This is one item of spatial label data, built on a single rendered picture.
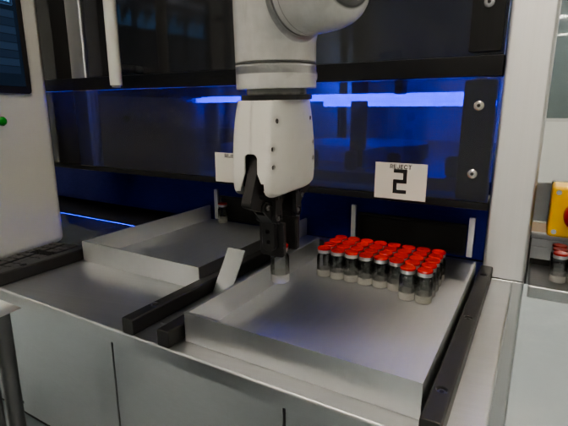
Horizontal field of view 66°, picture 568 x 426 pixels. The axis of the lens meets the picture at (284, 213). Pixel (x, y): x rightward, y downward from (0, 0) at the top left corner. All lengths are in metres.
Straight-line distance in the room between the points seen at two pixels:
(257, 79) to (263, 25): 0.05
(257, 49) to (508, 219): 0.46
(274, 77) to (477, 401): 0.35
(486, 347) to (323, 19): 0.38
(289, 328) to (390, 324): 0.12
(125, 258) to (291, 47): 0.45
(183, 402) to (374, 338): 0.78
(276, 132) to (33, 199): 0.86
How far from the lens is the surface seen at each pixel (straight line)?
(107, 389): 1.45
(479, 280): 0.68
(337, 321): 0.55
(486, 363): 0.52
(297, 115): 0.46
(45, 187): 1.22
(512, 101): 0.71
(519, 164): 0.71
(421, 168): 0.73
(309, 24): 0.41
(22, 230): 1.20
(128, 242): 0.89
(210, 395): 1.15
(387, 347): 0.51
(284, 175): 0.45
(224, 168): 0.90
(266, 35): 0.44
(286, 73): 0.44
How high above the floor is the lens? 1.13
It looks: 13 degrees down
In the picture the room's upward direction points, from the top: straight up
